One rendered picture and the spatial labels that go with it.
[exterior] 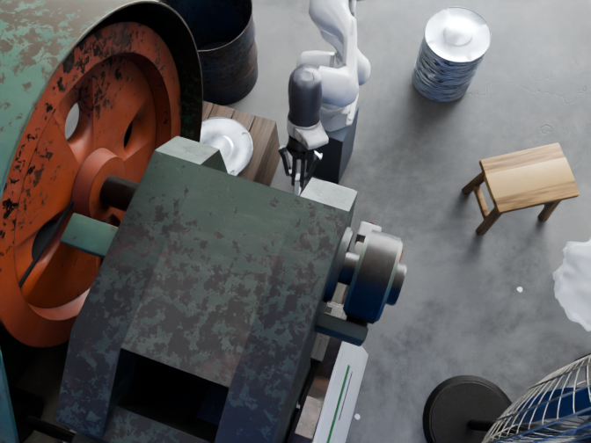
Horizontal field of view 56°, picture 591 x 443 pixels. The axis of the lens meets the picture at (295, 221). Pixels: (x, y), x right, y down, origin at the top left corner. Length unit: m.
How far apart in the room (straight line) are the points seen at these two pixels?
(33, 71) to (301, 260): 0.53
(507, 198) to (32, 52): 1.88
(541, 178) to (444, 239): 0.49
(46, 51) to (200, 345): 0.54
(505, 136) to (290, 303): 2.08
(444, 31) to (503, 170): 0.70
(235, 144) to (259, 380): 1.53
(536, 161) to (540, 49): 0.87
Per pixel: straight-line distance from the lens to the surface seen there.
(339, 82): 1.53
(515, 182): 2.45
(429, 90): 2.87
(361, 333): 1.17
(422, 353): 2.52
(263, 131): 2.40
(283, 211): 1.03
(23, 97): 0.96
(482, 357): 2.58
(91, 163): 1.25
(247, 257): 1.01
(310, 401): 1.62
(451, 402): 2.50
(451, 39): 2.70
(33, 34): 1.03
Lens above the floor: 2.47
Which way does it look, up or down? 72 degrees down
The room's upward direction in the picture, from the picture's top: 6 degrees counter-clockwise
